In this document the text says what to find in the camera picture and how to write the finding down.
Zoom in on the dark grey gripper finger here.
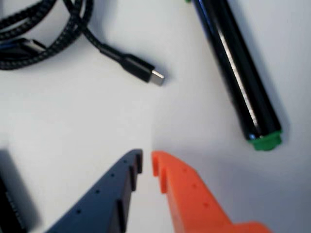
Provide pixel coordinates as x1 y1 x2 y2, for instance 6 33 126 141
45 149 144 233

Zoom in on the black braided USB cable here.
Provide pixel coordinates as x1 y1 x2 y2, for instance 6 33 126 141
0 0 165 87

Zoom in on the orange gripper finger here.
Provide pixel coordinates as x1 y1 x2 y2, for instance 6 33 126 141
151 150 273 233

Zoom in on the black cylindrical battery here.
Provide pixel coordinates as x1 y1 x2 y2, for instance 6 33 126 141
0 149 41 233

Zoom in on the black marker with green caps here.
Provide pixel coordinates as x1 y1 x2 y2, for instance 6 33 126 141
183 0 284 151

